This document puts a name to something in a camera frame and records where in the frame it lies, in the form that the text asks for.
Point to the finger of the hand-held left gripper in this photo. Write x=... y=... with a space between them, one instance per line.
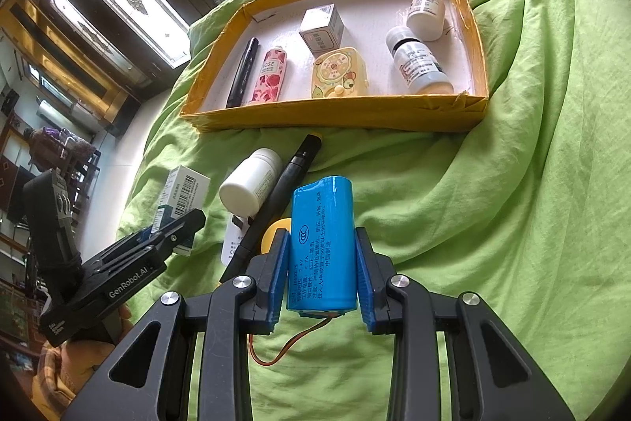
x=185 y=226
x=140 y=241

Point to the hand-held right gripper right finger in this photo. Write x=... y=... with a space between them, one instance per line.
x=372 y=283

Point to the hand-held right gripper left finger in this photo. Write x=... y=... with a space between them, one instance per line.
x=271 y=283

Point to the white carton with barcode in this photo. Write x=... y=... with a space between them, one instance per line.
x=185 y=189

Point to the blue battery pack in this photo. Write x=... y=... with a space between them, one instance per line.
x=320 y=243

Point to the pink floral bottle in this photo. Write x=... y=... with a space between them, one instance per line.
x=268 y=75

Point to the yellow cardboard box tray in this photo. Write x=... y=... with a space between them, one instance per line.
x=379 y=73

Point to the pale yellow plastic case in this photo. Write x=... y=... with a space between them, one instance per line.
x=337 y=71

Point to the small grey white carton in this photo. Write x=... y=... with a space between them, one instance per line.
x=320 y=31

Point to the white bottle red label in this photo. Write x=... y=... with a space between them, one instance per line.
x=426 y=14

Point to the person's left forearm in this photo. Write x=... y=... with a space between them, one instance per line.
x=49 y=381

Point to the person's left hand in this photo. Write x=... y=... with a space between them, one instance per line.
x=86 y=366

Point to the yellow round jar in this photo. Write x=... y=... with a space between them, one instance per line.
x=273 y=237

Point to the white tube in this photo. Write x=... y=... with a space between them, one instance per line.
x=232 y=243

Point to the plain white bottle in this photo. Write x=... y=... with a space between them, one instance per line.
x=246 y=184

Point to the black pen yellow tip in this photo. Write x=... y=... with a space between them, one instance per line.
x=281 y=189

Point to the dark screen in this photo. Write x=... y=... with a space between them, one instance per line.
x=19 y=196

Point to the clothes on rack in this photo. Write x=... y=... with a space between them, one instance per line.
x=64 y=145

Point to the white air conditioner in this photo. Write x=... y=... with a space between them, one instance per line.
x=54 y=111

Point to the yellow wooden cabinet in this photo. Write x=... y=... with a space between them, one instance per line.
x=74 y=56

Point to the green blanket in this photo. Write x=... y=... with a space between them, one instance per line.
x=542 y=154

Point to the clear bottle grey cap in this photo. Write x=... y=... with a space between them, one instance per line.
x=419 y=63

